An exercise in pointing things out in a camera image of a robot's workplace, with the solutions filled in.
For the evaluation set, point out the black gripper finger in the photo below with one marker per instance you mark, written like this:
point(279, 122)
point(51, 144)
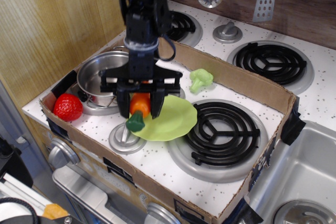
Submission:
point(123, 100)
point(156, 99)

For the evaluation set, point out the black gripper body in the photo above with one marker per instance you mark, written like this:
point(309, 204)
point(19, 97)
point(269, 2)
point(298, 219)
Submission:
point(141, 74)

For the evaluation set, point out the orange toy carrot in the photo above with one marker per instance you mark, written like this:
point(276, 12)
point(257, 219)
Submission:
point(140, 108)

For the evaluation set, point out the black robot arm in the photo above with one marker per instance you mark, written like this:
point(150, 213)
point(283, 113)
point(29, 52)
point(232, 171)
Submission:
point(146, 22)

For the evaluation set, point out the silver knob behind plate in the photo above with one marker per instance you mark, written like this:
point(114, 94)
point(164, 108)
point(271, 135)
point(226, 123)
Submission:
point(182, 94)

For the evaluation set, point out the light green toy plate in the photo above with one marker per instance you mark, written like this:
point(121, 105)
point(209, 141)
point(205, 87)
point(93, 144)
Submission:
point(178, 116)

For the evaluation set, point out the silver knob near plate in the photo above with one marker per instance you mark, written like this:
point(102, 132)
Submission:
point(124, 142)

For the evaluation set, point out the stainless steel pot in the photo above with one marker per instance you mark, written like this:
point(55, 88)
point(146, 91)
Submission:
point(106, 60)

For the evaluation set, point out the green toy broccoli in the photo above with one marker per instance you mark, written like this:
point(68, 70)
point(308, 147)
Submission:
point(200, 78)

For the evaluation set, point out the red toy strawberry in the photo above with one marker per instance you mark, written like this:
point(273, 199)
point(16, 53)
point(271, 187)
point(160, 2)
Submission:
point(68, 107)

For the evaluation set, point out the back left black burner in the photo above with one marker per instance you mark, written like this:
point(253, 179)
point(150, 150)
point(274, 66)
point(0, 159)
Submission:
point(185, 29)

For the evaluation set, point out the black burner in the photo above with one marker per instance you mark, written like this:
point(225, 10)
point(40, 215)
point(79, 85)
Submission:
point(224, 135)
point(185, 29)
point(276, 62)

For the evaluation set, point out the brown cardboard fence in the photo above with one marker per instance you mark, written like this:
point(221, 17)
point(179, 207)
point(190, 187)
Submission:
point(151, 171)

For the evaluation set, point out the front right black burner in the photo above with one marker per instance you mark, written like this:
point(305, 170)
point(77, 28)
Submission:
point(224, 135)

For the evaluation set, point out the silver oven front knob left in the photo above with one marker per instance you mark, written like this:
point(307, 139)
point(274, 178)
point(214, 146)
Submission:
point(61, 154)

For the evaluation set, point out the silver oven knob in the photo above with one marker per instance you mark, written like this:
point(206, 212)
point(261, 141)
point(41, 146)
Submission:
point(158, 214)
point(61, 154)

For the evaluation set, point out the silver back stove knob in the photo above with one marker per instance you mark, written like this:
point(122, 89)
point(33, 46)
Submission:
point(228, 33)

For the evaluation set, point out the silver oven front knob right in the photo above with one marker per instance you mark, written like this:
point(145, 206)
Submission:
point(158, 214)

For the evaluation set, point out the back right black burner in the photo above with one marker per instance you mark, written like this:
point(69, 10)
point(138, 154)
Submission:
point(276, 62)

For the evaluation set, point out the hanging metal spatula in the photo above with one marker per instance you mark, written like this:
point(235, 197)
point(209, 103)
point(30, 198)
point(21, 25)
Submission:
point(263, 11)

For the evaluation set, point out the silver toy sink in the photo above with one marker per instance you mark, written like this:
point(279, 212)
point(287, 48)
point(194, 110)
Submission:
point(299, 184)

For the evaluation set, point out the silver oven door handle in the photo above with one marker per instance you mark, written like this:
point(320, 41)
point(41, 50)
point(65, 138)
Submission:
point(104, 203)

